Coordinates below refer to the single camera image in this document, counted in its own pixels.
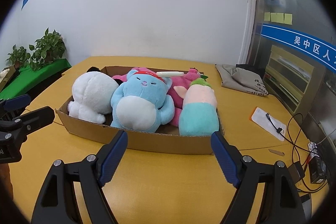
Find small potted plant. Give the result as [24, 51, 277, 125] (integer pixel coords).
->
[6, 44, 31, 69]

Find pink plush bear toy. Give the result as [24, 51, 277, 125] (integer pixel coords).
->
[112, 66, 208, 127]

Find pink green plush pig toy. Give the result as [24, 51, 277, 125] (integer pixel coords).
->
[176, 77, 219, 136]

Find green cloth table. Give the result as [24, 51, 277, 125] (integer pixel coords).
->
[1, 59, 71, 99]

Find white paper card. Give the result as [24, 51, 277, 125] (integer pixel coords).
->
[250, 107, 286, 141]

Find black power adapter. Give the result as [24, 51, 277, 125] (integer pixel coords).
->
[288, 161, 305, 184]

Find grey cloth bag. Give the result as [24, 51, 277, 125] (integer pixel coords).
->
[215, 64, 269, 97]

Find yellow sticky notes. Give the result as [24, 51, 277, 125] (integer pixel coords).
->
[264, 12, 293, 25]

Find black cable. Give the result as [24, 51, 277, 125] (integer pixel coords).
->
[265, 112, 332, 193]

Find white panda plush toy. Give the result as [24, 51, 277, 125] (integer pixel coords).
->
[67, 67, 119, 124]

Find blue plush cat toy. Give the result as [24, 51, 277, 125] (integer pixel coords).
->
[110, 69, 175, 133]

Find green potted plant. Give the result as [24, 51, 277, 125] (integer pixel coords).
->
[29, 28, 66, 71]

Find small black box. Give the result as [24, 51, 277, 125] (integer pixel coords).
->
[308, 156, 326, 184]

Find left human hand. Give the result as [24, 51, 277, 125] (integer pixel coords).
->
[0, 163, 14, 200]

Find beige clear phone case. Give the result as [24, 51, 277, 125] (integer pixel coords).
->
[156, 71, 185, 77]

